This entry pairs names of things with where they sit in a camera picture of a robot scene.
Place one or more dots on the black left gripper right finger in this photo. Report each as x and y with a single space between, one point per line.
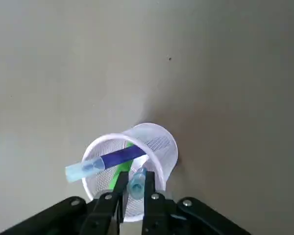
156 213

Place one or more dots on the green pen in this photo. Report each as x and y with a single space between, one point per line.
123 167

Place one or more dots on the pink mesh cup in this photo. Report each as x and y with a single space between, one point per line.
159 147

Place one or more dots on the light blue pen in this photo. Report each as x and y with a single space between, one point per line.
136 186

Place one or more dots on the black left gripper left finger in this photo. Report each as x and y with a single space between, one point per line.
105 208

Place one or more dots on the dark blue pen clear cap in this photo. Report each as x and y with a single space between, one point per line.
117 157

